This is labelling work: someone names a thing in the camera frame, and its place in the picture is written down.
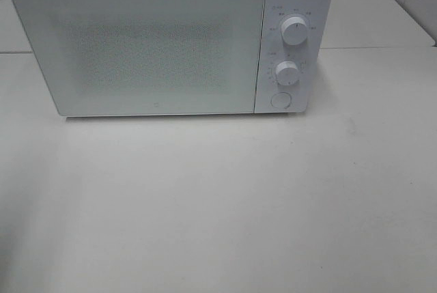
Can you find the round white door-release button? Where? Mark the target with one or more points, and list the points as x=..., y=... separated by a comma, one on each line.
x=281, y=100

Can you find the white timer knob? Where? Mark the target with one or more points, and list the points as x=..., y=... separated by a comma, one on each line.
x=287, y=73

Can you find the white microwave door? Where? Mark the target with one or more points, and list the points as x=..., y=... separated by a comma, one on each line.
x=145, y=57

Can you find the upper white power knob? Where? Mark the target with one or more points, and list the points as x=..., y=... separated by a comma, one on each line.
x=294, y=30

